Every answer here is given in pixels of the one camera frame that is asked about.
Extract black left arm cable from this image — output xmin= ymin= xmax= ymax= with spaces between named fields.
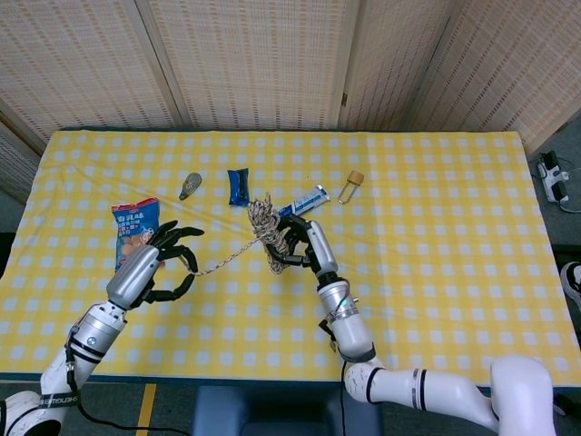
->
xmin=65 ymin=335 xmax=192 ymax=436

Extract blue red snack bag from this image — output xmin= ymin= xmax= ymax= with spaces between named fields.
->
xmin=111 ymin=196 xmax=161 ymax=270

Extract white blue toothpaste tube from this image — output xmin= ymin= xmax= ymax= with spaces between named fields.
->
xmin=277 ymin=183 xmax=331 ymax=218

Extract yellow white checked tablecloth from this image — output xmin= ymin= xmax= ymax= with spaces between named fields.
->
xmin=0 ymin=130 xmax=581 ymax=388

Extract black white sneaker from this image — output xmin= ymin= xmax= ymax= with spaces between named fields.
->
xmin=560 ymin=261 xmax=581 ymax=314

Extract grey correction tape dispenser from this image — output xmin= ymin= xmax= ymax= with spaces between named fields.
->
xmin=177 ymin=171 xmax=204 ymax=202

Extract woven folding screen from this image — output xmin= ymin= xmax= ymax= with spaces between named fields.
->
xmin=0 ymin=0 xmax=581 ymax=205

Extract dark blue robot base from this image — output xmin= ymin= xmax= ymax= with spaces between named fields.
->
xmin=191 ymin=385 xmax=385 ymax=436

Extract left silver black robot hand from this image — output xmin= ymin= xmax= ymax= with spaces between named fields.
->
xmin=106 ymin=220 xmax=205 ymax=311

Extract speckled white braided rope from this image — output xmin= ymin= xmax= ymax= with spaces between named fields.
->
xmin=179 ymin=193 xmax=291 ymax=278

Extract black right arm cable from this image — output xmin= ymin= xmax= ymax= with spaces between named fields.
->
xmin=339 ymin=358 xmax=351 ymax=436

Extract white power strip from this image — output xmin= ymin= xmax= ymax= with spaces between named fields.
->
xmin=537 ymin=151 xmax=572 ymax=204

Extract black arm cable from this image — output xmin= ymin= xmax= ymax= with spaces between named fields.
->
xmin=65 ymin=335 xmax=192 ymax=436
xmin=339 ymin=358 xmax=351 ymax=436

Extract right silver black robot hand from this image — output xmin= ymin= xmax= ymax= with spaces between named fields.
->
xmin=265 ymin=213 xmax=340 ymax=276

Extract blue snack packet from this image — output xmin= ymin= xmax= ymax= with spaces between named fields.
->
xmin=226 ymin=167 xmax=252 ymax=208

